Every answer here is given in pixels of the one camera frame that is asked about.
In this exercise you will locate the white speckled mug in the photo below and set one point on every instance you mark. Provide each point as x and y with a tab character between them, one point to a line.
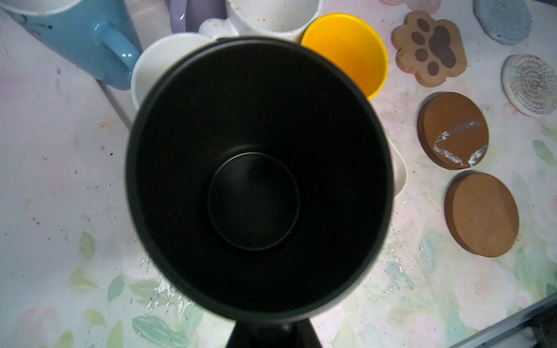
281	19

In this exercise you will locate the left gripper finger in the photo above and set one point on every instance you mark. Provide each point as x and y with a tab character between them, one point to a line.
297	334

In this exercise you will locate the beige serving tray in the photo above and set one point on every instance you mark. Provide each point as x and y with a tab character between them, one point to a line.
122	103

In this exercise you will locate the plain white mug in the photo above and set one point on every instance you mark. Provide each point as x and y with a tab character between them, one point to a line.
160	57

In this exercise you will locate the brown round coaster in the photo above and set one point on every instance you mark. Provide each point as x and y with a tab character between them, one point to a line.
482	215
453	131

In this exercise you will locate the brown paw coaster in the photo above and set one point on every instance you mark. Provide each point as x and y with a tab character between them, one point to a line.
431	50

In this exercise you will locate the yellow mug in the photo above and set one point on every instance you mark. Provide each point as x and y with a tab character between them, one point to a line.
352	45

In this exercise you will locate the blue woven round coaster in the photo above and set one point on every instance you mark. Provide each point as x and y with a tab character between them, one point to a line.
509	22

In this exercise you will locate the pink flower coaster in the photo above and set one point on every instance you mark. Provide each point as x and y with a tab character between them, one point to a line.
429	6

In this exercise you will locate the black mug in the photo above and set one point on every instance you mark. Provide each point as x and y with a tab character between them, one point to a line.
259	180

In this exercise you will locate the blue mug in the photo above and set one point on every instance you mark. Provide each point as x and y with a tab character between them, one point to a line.
98	36

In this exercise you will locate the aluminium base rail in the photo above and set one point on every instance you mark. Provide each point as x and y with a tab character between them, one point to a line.
534	326

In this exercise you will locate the purple mug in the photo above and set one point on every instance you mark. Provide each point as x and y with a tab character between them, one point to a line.
187	16

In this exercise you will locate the multicolour stitched round coaster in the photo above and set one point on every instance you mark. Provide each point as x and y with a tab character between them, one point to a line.
529	83

